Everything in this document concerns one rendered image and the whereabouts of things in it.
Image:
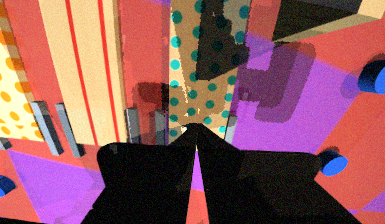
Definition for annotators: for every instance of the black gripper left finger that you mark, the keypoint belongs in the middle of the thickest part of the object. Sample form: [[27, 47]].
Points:
[[153, 164]]

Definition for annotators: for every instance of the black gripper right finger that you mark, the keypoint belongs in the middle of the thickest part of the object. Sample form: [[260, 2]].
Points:
[[224, 170]]

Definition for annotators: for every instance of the blue short cylinder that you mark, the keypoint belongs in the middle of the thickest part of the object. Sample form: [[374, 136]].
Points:
[[332, 162], [6, 185], [372, 78]]

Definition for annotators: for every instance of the cream strip with red stripes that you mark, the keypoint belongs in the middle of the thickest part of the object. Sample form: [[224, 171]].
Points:
[[84, 43]]

